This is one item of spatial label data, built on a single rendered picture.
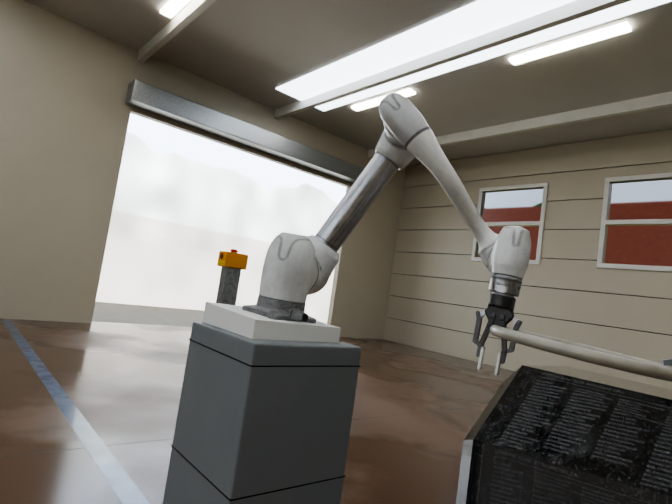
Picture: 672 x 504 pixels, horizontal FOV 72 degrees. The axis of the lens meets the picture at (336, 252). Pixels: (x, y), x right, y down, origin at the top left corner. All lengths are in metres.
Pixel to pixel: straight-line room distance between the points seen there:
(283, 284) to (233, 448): 0.48
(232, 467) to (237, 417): 0.12
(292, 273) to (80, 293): 6.00
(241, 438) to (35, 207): 6.12
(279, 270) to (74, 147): 6.07
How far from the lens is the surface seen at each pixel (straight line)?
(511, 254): 1.44
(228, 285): 2.44
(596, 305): 8.24
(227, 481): 1.36
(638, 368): 1.24
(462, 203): 1.55
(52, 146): 7.27
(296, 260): 1.43
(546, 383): 1.67
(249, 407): 1.28
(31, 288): 7.18
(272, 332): 1.35
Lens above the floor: 0.97
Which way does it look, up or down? 4 degrees up
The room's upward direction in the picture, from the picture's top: 8 degrees clockwise
